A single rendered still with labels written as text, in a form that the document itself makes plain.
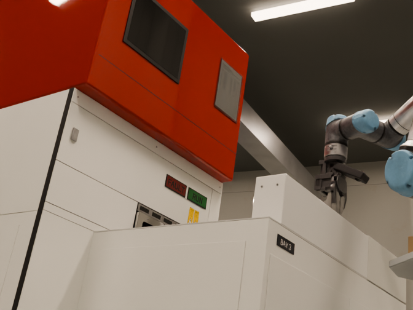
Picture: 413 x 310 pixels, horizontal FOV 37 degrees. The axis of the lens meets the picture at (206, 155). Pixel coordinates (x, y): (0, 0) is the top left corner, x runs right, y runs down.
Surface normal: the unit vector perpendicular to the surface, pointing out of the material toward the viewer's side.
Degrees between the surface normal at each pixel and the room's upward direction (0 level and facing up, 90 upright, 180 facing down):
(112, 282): 90
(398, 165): 99
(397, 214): 90
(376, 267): 90
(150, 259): 90
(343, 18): 180
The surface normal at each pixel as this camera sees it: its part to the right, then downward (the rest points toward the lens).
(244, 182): -0.47, -0.41
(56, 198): 0.80, -0.13
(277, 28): -0.14, 0.91
